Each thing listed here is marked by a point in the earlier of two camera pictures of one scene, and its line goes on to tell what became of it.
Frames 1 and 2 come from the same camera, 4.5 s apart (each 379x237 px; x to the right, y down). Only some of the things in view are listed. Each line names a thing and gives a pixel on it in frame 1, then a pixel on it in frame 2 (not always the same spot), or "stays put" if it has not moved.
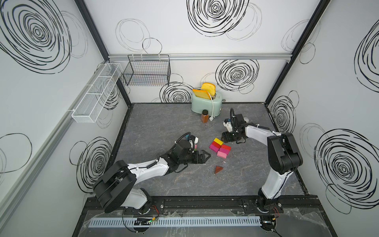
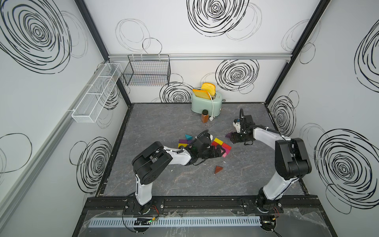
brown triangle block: [217, 169] stays put
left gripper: [196, 160] to [212, 154]
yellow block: [218, 141] stays put
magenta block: [224, 150] stays put
